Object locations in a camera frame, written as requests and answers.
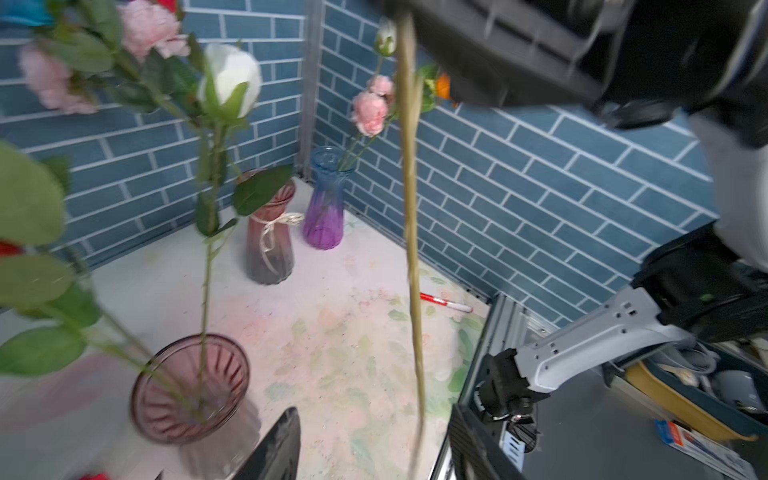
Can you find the orange rose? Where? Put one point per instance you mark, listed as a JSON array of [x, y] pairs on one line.
[[436, 88]]

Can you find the white rose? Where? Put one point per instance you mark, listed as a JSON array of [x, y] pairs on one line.
[[385, 43], [229, 89]]

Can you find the pink glass vase with twine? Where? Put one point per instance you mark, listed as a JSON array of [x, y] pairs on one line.
[[268, 253]]

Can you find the pink rose single stem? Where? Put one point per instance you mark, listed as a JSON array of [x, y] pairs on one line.
[[33, 214]]

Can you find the red white marker pen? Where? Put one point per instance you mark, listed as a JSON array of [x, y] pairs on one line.
[[446, 303]]

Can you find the blue rose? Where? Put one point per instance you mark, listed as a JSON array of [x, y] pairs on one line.
[[28, 13]]

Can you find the large pink rose spray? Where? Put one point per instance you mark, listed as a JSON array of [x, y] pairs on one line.
[[134, 51]]

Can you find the dark smoky glass vase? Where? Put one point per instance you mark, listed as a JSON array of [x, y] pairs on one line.
[[193, 395]]

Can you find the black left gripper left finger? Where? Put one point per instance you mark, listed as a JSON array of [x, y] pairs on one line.
[[277, 456]]

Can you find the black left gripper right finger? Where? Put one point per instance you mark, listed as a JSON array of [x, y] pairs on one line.
[[475, 455]]

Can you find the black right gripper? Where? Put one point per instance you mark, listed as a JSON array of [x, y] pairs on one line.
[[632, 63]]

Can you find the purple blue ribbed glass vase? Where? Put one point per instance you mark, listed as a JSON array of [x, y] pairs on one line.
[[323, 225]]

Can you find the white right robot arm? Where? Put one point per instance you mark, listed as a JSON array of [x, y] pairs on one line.
[[610, 171]]

